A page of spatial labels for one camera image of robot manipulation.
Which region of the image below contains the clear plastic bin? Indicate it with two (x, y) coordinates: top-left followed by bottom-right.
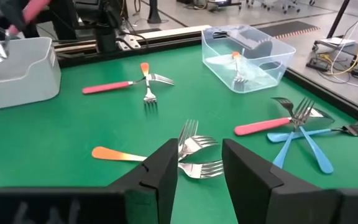
(201, 24), (296, 94)

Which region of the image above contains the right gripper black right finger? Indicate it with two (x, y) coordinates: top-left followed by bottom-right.
(221, 138), (343, 224)

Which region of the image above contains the black power strip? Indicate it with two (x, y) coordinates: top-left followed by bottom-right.
(305, 57), (331, 72)

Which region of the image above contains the black mat with orange stripes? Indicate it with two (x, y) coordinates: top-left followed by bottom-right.
(257, 20), (320, 40)

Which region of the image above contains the clear container bottom left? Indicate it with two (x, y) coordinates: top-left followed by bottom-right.
(0, 36), (62, 113)

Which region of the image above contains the green table mat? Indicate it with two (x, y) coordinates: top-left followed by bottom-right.
(0, 45), (358, 224)

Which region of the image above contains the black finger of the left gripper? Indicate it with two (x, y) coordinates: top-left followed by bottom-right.
(0, 0), (27, 31)

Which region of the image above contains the black pole base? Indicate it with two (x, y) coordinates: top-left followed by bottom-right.
(147, 0), (163, 25)

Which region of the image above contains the blue-handled dark fork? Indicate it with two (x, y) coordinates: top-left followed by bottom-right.
(266, 114), (358, 144)
(272, 97), (316, 169)
(270, 96), (334, 175)

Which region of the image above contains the flat white box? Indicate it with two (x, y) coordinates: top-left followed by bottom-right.
(317, 37), (356, 48)

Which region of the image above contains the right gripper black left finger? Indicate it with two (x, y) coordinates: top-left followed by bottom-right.
(106, 138), (179, 224)

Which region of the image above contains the orange-handled silver fork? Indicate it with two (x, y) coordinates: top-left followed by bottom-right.
(178, 134), (219, 161)
(231, 50), (249, 91)
(140, 62), (158, 105)
(91, 146), (225, 180)

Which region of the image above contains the black frame cart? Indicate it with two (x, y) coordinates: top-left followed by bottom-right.
(311, 0), (358, 60)

